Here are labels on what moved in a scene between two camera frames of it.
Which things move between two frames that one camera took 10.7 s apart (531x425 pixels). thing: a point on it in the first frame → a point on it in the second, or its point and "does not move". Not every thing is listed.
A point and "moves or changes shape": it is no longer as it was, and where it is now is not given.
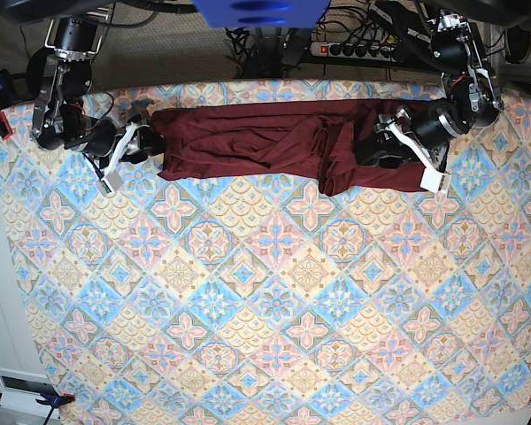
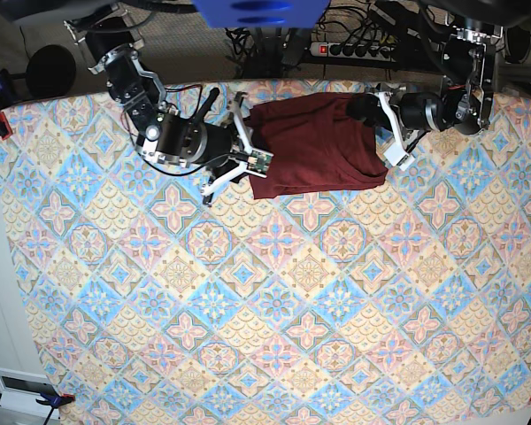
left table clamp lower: x=51 y=400 does not move
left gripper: x=103 y=135 → x=188 y=140
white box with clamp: x=19 y=390 does not move
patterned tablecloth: x=253 y=298 does not move
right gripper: x=434 y=121 → x=421 y=111
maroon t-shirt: x=321 y=137 moves or changes shape
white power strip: x=351 y=50 does not move
